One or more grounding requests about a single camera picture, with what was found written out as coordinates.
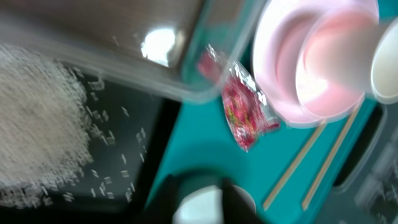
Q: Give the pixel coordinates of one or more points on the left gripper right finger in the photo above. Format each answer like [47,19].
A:
[235,209]

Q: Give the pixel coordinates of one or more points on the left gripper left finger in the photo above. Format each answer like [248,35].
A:
[164,204]

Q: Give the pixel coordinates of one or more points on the white tissue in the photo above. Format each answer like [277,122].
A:
[204,206]

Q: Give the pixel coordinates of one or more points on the red snack wrapper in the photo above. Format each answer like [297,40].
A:
[248,114]

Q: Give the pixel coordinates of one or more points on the pile of rice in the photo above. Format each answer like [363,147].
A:
[46,127]

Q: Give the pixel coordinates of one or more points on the white paper cup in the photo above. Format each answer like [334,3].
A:
[370,61]

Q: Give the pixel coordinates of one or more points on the black waste tray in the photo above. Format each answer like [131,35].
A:
[136,128]

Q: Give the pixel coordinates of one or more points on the left wooden chopstick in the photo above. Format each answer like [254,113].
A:
[293,166]

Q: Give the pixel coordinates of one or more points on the wooden chopstick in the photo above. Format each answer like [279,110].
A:
[329,159]
[293,166]

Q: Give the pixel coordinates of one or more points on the teal serving tray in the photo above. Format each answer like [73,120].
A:
[201,139]

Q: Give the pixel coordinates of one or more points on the right wooden chopstick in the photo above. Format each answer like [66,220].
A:
[329,159]

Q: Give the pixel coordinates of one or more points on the clear plastic bin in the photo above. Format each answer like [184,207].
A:
[180,49]

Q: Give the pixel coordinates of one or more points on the large pink plate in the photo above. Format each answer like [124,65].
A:
[277,43]

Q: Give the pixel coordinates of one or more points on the small pink plate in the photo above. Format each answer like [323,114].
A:
[320,98]

